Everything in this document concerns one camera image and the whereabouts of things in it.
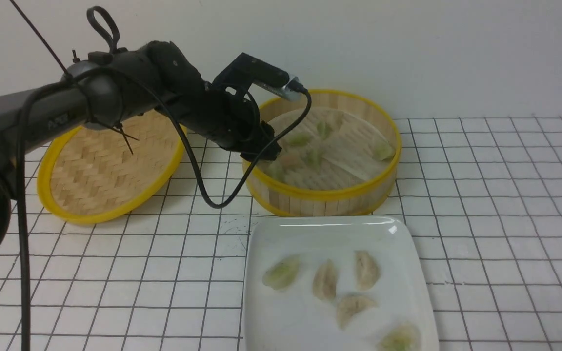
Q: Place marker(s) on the white square plate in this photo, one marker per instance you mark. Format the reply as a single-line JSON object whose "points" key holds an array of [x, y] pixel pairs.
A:
{"points": [[294, 320]]}

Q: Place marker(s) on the green dumpling steamer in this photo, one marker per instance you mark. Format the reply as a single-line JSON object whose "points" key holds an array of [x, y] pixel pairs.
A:
{"points": [[382, 150], [276, 171], [313, 158], [324, 129], [298, 140]]}

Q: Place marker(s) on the white steamer liner paper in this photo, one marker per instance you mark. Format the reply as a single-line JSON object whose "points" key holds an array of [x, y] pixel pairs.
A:
{"points": [[347, 160]]}

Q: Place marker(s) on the green dumpling steamer top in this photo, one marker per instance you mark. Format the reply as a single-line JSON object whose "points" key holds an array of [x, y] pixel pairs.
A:
{"points": [[324, 129]]}

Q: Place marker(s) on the bamboo steamer lid yellow rim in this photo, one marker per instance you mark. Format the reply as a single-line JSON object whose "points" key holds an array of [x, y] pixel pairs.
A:
{"points": [[93, 176]]}

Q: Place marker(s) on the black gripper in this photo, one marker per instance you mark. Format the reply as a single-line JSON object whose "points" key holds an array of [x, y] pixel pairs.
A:
{"points": [[221, 114]]}

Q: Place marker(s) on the beige dumpling on plate right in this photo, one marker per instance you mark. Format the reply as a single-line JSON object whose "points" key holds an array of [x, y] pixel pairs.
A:
{"points": [[367, 270]]}

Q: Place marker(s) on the beige dumpling on plate middle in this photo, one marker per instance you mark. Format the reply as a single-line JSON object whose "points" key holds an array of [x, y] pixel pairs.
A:
{"points": [[324, 286]]}

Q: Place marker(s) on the green dumpling plate bottom right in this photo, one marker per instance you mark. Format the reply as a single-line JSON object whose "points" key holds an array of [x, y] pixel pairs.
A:
{"points": [[403, 337]]}

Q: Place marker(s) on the bamboo steamer basket yellow rim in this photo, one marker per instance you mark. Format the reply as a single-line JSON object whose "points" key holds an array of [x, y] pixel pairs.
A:
{"points": [[288, 201]]}

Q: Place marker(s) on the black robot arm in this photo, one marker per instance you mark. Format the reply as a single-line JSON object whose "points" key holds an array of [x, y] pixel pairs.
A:
{"points": [[109, 88]]}

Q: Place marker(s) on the beige dumpling on plate lower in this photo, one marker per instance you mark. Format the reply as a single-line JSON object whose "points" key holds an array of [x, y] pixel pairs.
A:
{"points": [[351, 305]]}

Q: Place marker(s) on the beige dumpling on plate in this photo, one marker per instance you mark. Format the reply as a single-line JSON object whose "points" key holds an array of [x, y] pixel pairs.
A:
{"points": [[367, 270], [324, 286], [351, 305]]}

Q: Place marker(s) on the green dumpling on plate left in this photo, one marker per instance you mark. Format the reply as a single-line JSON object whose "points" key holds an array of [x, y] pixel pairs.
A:
{"points": [[283, 273]]}

